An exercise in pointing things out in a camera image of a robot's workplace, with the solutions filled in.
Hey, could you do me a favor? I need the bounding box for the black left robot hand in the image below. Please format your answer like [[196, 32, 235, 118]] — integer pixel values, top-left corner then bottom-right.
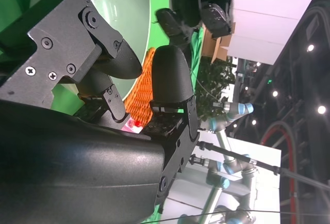
[[154, 0, 234, 46]]

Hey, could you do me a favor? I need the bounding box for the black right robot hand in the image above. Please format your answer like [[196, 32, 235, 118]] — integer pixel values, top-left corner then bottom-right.
[[0, 0, 201, 224]]

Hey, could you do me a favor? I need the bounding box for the grey round bowl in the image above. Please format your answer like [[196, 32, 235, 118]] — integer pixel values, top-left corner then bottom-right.
[[29, 0, 152, 101]]

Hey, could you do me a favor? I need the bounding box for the pink layered cake slice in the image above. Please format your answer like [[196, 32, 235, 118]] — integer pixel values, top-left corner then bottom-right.
[[123, 119, 144, 133]]

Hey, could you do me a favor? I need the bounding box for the orange wicker basket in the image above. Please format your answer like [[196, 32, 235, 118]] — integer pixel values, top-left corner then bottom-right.
[[123, 47, 157, 123]]

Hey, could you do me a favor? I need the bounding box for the brown cardboard box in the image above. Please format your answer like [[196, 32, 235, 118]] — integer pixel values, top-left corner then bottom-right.
[[201, 22, 237, 63]]

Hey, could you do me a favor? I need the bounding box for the green leafy plant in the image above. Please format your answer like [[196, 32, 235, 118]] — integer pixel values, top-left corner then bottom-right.
[[194, 57, 237, 121]]

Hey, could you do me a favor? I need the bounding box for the black boom pole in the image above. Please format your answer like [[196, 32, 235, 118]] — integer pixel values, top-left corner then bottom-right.
[[195, 141, 330, 191]]

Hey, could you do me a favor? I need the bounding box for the red curved pipe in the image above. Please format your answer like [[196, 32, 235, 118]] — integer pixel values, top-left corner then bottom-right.
[[260, 120, 300, 224]]

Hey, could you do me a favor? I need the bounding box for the thin black hanging cable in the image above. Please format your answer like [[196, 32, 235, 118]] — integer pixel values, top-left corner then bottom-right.
[[140, 209, 330, 224]]

